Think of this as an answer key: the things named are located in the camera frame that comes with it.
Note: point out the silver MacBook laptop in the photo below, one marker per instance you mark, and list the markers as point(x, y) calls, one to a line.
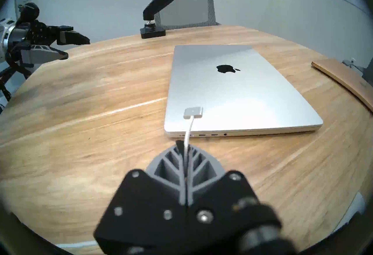
point(233, 91)

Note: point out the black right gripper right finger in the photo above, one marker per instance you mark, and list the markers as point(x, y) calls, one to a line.
point(221, 213)

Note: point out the grey mesh chair without armrests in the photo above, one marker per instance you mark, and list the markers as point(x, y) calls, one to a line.
point(195, 9)

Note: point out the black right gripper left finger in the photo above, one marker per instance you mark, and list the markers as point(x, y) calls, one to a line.
point(145, 213)

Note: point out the gold MacBook laptop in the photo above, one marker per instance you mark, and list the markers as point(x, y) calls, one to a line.
point(344, 76)

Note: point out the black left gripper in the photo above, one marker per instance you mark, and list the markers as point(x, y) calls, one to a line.
point(32, 34)

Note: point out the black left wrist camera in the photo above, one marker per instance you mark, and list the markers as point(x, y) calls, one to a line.
point(28, 12)

